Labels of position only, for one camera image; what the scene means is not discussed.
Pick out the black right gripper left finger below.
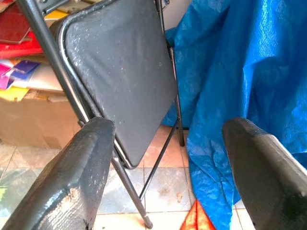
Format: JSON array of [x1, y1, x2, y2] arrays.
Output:
[[1, 116, 116, 230]]

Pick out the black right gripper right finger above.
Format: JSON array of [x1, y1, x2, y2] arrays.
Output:
[[222, 117, 307, 230]]

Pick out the brown cardboard box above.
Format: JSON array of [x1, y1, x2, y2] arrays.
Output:
[[0, 90, 82, 150]]

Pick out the orange cloth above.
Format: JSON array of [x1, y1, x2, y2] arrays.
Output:
[[179, 200, 216, 230]]

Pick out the blue plastic tarp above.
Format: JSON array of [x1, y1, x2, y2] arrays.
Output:
[[162, 0, 307, 230]]

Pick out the yellow paper sheet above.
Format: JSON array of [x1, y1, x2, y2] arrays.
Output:
[[0, 86, 30, 102]]

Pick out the black folding metal chair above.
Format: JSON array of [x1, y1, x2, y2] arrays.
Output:
[[16, 0, 186, 229]]

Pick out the purple paper sheet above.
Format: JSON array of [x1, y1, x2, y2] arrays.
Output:
[[11, 59, 41, 81]]

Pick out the pink paper sheet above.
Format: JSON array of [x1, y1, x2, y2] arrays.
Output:
[[0, 60, 17, 91]]

